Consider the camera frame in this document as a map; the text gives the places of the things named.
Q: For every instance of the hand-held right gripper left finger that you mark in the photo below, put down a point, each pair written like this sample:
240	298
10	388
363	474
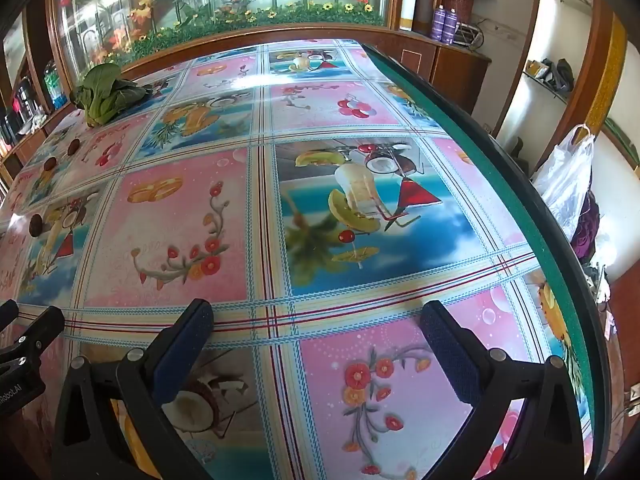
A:
186	350

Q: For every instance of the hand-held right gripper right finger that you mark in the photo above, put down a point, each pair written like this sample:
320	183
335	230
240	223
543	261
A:
450	355

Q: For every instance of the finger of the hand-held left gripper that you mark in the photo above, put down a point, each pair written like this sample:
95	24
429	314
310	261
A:
42	327
7	314

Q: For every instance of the dark red jujube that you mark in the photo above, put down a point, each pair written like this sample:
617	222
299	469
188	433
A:
36	225
74	146
49	165

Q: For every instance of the purple cloth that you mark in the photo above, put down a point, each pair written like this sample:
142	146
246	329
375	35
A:
586	232

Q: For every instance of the white plastic bag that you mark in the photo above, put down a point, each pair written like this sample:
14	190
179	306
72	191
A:
565	180

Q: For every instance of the black thermos jug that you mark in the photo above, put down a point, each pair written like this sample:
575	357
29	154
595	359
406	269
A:
22	99

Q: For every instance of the green plastic bottle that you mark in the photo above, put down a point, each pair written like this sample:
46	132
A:
53	82

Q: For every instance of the green bok choy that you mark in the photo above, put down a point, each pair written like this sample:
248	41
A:
107	92

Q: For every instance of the purple bottle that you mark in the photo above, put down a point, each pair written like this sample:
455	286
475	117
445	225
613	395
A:
438	22
450	26

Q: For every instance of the red woven basket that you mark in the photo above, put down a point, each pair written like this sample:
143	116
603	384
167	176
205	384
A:
462	2

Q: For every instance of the wall shelf with clutter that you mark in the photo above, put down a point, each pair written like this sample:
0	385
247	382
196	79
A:
550	79

